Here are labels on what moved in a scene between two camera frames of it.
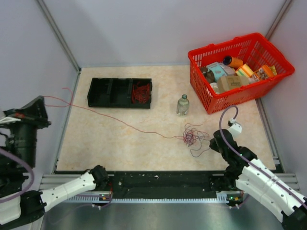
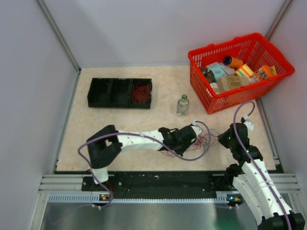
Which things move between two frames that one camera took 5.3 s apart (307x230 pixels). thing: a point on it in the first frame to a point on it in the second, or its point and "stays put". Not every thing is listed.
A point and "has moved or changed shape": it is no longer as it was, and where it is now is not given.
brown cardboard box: x=228 y=83 stays put
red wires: x=140 y=94 stays put
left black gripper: x=34 y=113 to x=181 y=151
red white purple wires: x=190 y=135 has moved or changed shape
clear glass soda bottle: x=183 y=106 stays put
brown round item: x=208 y=74 stays put
